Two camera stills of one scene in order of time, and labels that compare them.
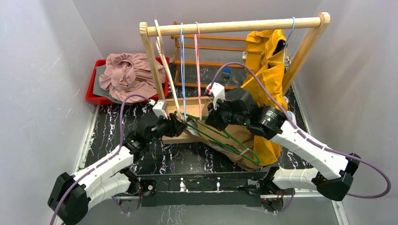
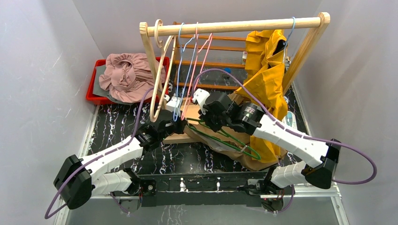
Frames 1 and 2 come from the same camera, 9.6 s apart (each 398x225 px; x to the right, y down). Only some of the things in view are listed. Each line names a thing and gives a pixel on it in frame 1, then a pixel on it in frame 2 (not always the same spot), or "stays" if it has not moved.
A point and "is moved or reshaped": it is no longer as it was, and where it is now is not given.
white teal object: x=292 y=116 stays
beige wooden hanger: x=161 y=51 -> x=160 y=45
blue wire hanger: x=183 y=71 is moved or reshaped
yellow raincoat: x=264 y=51 stays
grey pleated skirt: x=97 y=89 stays
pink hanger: x=199 y=81 is moved or reshaped
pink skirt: x=127 y=74 stays
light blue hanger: x=285 y=43 stays
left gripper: x=177 y=125 stays
